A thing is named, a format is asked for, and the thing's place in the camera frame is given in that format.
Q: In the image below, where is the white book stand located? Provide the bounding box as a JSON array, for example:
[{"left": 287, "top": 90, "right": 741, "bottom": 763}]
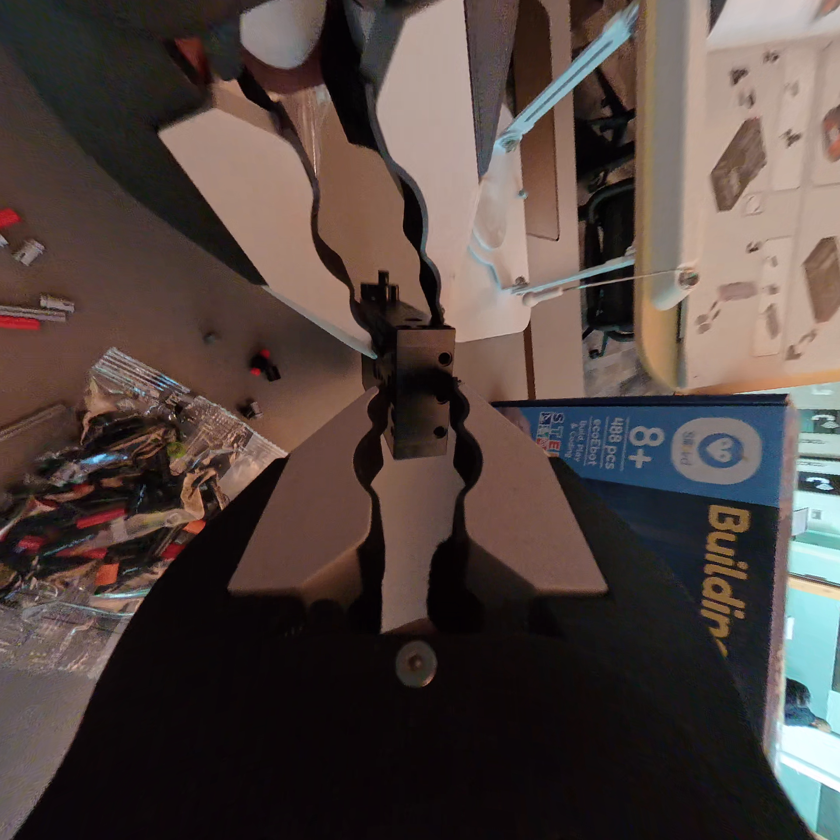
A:
[{"left": 453, "top": 0, "right": 713, "bottom": 388}]

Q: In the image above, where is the black battery box block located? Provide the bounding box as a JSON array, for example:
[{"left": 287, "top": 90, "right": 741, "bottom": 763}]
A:
[{"left": 360, "top": 269, "right": 457, "bottom": 460}]

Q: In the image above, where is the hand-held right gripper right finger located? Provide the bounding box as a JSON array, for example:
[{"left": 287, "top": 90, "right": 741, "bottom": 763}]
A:
[{"left": 427, "top": 386, "right": 609, "bottom": 634}]

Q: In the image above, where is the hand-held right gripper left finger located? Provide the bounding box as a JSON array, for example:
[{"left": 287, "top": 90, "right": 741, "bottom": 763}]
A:
[{"left": 226, "top": 386, "right": 388, "bottom": 634}]

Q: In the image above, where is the instruction booklet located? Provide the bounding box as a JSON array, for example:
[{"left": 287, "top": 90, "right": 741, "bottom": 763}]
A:
[{"left": 705, "top": 0, "right": 840, "bottom": 382}]

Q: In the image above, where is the grey desk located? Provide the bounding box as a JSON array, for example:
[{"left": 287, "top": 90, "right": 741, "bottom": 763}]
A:
[{"left": 0, "top": 33, "right": 592, "bottom": 840}]

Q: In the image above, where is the blue toy kit box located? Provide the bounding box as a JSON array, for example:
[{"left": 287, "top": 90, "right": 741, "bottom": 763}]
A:
[{"left": 492, "top": 394, "right": 798, "bottom": 769}]

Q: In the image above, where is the dark grey axle rod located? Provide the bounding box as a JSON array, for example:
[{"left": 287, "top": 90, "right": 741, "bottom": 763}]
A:
[{"left": 0, "top": 403, "right": 70, "bottom": 441}]

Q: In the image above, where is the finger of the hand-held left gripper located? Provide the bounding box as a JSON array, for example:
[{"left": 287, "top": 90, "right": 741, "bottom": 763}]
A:
[
  {"left": 98, "top": 85, "right": 380, "bottom": 360},
  {"left": 327, "top": 0, "right": 521, "bottom": 328}
]

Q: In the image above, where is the clear bag of building parts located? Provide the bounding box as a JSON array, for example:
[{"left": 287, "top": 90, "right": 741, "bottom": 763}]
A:
[{"left": 0, "top": 348, "right": 290, "bottom": 673}]

